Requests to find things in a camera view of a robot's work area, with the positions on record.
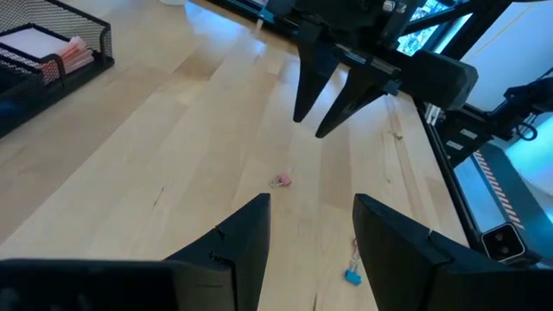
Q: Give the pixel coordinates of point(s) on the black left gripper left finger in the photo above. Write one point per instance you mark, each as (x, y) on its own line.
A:
(246, 242)

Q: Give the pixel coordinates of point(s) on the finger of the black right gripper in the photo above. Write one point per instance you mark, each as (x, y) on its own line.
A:
(354, 97)
(313, 73)

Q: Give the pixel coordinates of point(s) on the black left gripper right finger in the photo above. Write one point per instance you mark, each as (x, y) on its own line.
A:
(389, 250)

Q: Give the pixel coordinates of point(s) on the pink sticky note pad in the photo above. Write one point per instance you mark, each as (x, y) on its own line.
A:
(34, 43)

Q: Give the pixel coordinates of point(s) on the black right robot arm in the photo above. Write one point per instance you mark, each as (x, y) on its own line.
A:
(529, 90)

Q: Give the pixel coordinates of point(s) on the black mesh desk organizer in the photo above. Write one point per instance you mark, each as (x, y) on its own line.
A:
(26, 108)

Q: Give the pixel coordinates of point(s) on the blue binder clip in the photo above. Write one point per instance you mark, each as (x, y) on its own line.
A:
(353, 277)

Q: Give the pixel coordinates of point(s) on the white device with two lenses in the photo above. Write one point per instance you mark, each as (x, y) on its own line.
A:
(503, 242)

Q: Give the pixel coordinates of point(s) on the red white striped tape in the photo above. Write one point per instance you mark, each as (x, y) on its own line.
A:
(497, 190)

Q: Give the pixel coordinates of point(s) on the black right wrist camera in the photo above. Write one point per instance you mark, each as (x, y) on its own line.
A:
(440, 80)

